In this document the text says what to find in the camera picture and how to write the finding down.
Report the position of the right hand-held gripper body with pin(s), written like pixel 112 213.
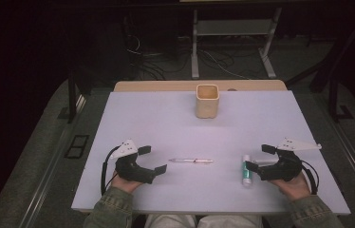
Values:
pixel 284 169

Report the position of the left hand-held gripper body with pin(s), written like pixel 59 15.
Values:
pixel 131 172

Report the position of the green and white tube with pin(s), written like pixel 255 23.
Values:
pixel 246 177

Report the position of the beige square cup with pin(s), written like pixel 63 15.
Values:
pixel 207 107

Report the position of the person's left hand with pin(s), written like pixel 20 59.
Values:
pixel 125 186

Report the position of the person's right hand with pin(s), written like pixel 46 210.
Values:
pixel 295 188

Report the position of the clear plastic pen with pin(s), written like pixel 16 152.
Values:
pixel 191 161

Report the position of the person's legs light trousers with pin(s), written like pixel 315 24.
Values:
pixel 204 221

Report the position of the black metal stand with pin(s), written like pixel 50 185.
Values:
pixel 72 101
pixel 333 95

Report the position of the white metal stand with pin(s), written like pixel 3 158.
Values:
pixel 232 28

